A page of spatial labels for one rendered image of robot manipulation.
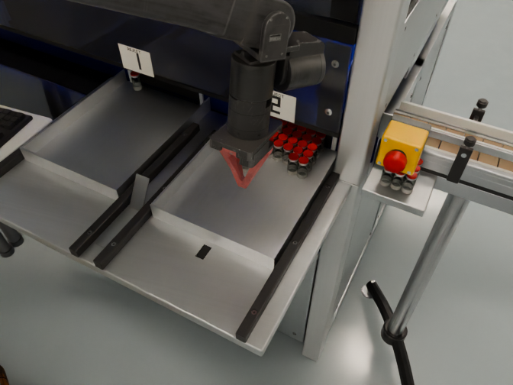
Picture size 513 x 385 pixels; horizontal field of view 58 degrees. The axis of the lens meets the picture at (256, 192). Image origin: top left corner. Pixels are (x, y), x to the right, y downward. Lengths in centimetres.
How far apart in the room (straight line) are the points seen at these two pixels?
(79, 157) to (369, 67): 63
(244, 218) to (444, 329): 115
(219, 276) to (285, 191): 23
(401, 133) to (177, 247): 45
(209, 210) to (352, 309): 103
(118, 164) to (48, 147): 18
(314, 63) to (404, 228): 153
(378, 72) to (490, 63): 256
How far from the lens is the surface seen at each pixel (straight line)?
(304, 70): 62
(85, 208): 96
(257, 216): 88
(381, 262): 195
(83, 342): 182
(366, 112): 84
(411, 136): 86
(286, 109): 90
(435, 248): 125
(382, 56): 78
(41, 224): 96
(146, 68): 107
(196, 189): 94
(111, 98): 122
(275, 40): 55
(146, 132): 109
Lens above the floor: 156
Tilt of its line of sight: 47 degrees down
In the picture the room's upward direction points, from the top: straight up
